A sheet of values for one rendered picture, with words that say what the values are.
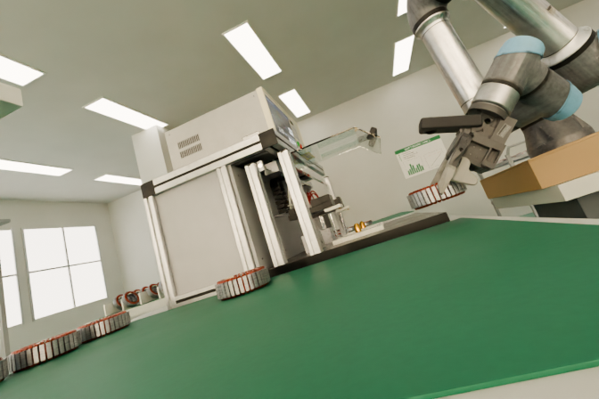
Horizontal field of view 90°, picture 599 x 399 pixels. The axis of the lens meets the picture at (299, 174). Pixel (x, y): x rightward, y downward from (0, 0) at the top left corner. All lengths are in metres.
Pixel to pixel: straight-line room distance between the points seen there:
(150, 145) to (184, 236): 4.54
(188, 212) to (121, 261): 8.11
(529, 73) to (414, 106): 5.95
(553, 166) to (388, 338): 0.78
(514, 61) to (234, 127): 0.75
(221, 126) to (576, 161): 0.96
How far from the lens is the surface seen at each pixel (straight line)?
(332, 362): 0.18
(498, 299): 0.20
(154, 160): 5.30
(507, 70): 0.73
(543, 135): 1.06
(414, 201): 0.64
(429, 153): 6.44
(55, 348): 0.81
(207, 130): 1.07
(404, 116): 6.59
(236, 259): 0.84
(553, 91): 0.79
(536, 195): 0.97
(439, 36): 0.92
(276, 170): 0.90
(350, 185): 6.32
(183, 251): 0.92
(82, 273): 8.41
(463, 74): 0.87
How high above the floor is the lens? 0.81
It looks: 12 degrees up
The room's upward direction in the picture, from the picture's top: 19 degrees counter-clockwise
